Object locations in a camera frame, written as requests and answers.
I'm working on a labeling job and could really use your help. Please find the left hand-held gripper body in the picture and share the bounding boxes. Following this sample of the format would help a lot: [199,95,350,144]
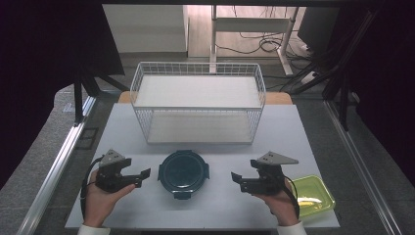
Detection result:
[94,149,137,194]

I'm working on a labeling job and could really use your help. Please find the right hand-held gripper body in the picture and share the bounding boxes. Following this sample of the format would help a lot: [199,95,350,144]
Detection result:
[254,150,300,197]

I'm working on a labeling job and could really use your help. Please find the green plastic tray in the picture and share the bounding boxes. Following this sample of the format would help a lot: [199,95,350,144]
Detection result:
[289,174,337,219]

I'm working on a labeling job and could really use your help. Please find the round dark lidded food container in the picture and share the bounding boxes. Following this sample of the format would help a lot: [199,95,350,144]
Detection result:
[157,149,210,201]

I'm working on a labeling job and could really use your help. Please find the white wire rack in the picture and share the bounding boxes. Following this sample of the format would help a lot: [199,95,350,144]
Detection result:
[129,61,267,146]

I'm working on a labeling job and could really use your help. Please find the person's left hand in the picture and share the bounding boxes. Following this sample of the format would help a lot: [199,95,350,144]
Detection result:
[82,169,137,228]

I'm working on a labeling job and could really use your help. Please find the person's right hand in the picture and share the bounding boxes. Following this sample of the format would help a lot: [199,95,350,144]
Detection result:
[254,177,300,227]

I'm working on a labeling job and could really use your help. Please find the person's right white sleeve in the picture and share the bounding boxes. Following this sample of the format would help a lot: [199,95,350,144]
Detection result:
[276,220,308,235]

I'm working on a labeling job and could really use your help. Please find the person's white sleeve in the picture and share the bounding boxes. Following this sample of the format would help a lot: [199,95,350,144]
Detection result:
[276,220,308,235]
[76,223,112,235]

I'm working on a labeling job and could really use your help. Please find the person's left white sleeve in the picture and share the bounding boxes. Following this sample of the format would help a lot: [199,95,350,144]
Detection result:
[76,223,112,235]

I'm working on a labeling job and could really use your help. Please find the black metal stand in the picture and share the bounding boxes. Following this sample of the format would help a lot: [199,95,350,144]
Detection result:
[72,63,130,127]
[279,9,381,132]

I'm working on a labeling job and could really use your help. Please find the dark curtain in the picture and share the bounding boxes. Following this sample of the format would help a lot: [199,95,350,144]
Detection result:
[0,0,125,191]
[337,0,415,188]

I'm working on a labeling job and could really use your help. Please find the white cabinet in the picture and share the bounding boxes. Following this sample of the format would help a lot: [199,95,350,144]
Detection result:
[102,4,190,54]

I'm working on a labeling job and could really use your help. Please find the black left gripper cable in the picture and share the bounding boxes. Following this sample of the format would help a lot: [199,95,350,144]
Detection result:
[79,156,106,220]

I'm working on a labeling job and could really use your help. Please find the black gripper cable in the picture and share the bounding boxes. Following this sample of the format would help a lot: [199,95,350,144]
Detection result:
[283,175,301,219]
[79,156,106,220]

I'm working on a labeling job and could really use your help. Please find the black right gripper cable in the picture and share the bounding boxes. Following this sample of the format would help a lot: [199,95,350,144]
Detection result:
[283,175,301,219]

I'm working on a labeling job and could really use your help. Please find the aluminium rail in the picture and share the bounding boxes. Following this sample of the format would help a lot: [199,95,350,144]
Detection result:
[15,95,98,235]
[322,99,405,235]

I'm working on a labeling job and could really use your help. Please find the black floor cables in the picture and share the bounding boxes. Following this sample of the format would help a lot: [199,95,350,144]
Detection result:
[216,5,312,61]

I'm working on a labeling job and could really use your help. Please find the white desk frame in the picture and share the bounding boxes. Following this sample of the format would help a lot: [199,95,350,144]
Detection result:
[209,4,300,77]

